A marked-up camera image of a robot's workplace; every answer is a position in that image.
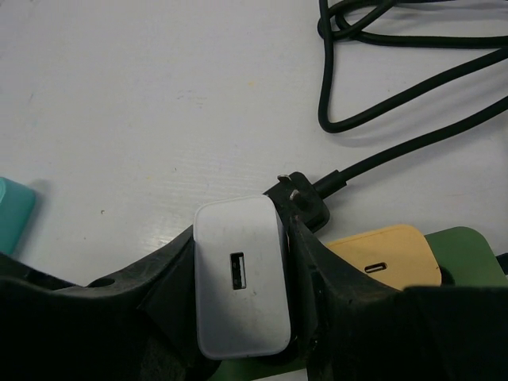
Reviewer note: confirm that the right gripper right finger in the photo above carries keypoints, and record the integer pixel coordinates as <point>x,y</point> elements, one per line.
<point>352,327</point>

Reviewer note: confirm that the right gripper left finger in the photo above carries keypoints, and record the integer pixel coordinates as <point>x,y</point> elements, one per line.
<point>137,323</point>

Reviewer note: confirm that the small orange plug adapter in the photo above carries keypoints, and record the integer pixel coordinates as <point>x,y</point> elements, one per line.
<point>398,256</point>

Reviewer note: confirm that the white charger plug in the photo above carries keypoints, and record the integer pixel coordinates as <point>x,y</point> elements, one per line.
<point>241,300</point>

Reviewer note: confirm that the green power strip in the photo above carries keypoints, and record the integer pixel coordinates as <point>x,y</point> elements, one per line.
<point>462,251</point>

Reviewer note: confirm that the teal triangular power strip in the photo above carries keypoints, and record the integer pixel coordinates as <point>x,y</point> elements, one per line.
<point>17,203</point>

